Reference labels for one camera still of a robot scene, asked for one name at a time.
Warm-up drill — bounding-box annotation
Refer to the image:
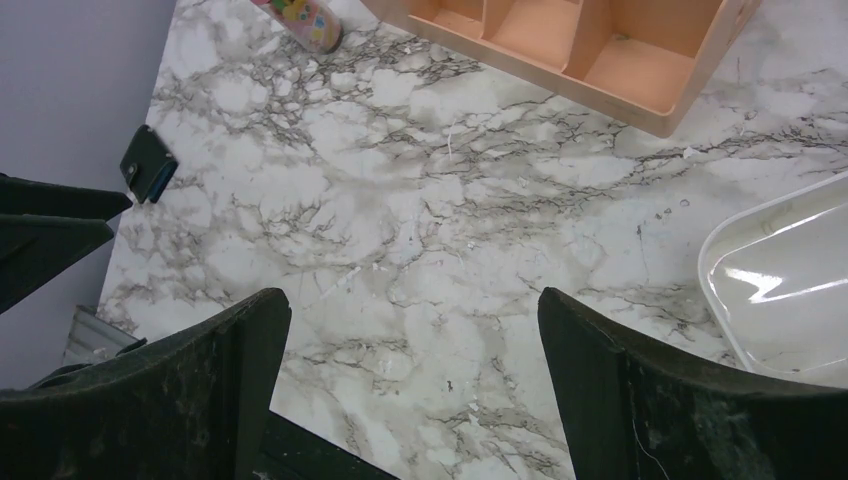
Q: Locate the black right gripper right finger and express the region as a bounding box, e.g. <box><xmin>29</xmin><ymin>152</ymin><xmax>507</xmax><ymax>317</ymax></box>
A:
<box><xmin>538</xmin><ymin>288</ymin><xmax>847</xmax><ymax>479</ymax></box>

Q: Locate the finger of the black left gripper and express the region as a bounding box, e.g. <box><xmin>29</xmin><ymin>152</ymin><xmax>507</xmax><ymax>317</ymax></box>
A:
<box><xmin>0</xmin><ymin>213</ymin><xmax>116</xmax><ymax>316</ymax></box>
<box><xmin>1</xmin><ymin>174</ymin><xmax>133</xmax><ymax>221</ymax></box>

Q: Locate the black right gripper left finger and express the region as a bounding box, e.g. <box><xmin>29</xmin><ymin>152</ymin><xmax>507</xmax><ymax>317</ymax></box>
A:
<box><xmin>1</xmin><ymin>288</ymin><xmax>292</xmax><ymax>479</ymax></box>

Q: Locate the black leather card holder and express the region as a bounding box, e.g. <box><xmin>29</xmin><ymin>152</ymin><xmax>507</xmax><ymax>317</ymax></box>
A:
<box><xmin>119</xmin><ymin>124</ymin><xmax>178</xmax><ymax>204</ymax></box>

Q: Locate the white plastic tray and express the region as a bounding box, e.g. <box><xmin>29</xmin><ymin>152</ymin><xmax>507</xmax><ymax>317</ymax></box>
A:
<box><xmin>698</xmin><ymin>173</ymin><xmax>847</xmax><ymax>388</ymax></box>

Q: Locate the pink cartoon bottle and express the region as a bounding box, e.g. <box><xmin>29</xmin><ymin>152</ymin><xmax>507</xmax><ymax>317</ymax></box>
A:
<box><xmin>252</xmin><ymin>0</ymin><xmax>344</xmax><ymax>55</ymax></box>

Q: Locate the peach desk organizer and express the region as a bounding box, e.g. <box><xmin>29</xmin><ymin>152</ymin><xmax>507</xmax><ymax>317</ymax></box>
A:
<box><xmin>365</xmin><ymin>0</ymin><xmax>759</xmax><ymax>138</ymax></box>

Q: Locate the aluminium table frame rail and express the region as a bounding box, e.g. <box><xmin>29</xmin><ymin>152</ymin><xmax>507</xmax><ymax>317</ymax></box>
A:
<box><xmin>62</xmin><ymin>305</ymin><xmax>138</xmax><ymax>366</ymax></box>

